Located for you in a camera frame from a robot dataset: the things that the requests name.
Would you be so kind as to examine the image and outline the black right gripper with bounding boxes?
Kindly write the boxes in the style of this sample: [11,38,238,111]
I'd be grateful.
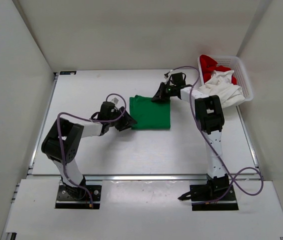
[152,82,177,103]

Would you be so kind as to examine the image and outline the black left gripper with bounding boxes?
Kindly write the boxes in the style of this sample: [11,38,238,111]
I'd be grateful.
[107,106,137,132]

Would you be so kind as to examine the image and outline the green t-shirt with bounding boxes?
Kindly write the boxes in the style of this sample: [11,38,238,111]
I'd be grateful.
[129,95,171,131]

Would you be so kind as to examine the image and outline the white t-shirt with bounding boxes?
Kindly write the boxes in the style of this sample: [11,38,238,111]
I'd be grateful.
[198,70,245,109]

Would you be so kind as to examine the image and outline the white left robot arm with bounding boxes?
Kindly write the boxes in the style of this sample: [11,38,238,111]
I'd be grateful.
[41,101,137,200]

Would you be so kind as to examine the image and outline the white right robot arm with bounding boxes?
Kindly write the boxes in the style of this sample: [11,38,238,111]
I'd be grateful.
[151,72,230,201]

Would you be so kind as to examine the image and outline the red t-shirt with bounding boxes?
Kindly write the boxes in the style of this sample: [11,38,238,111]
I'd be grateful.
[198,54,232,85]

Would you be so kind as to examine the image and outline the white plastic laundry basket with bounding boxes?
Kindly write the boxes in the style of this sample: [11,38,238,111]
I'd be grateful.
[197,55,254,106]

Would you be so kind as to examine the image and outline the dark table label sticker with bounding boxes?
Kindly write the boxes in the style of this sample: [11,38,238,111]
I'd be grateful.
[59,71,77,75]

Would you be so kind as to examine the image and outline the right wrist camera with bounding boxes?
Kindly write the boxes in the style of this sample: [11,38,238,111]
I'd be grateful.
[164,70,173,85]

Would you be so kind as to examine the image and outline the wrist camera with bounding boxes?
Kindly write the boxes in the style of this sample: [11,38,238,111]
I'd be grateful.
[164,70,173,85]
[110,97,119,106]

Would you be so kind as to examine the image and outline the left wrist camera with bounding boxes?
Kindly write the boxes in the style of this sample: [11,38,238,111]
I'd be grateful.
[110,97,119,106]

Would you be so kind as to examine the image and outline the aluminium rail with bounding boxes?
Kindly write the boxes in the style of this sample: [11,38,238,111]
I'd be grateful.
[81,174,260,183]

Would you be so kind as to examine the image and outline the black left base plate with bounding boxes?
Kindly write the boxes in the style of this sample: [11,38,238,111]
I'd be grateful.
[55,182,102,210]

